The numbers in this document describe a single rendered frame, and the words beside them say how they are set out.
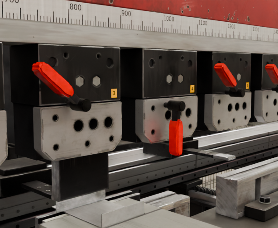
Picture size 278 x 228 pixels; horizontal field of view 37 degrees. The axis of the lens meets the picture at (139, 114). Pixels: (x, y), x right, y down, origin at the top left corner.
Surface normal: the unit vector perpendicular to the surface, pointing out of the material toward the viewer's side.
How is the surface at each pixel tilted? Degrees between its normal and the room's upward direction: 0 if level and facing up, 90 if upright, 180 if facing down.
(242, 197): 90
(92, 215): 0
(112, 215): 90
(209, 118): 90
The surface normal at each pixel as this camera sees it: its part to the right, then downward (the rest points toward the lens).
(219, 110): 0.70, 0.08
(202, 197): -0.71, 0.07
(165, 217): 0.00, -0.99
